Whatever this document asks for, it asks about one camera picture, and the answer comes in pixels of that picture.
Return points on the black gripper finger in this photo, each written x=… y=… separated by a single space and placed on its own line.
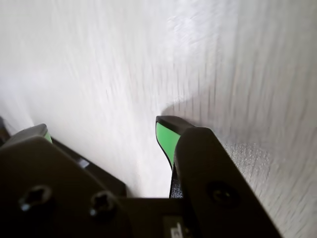
x=210 y=173
x=49 y=188

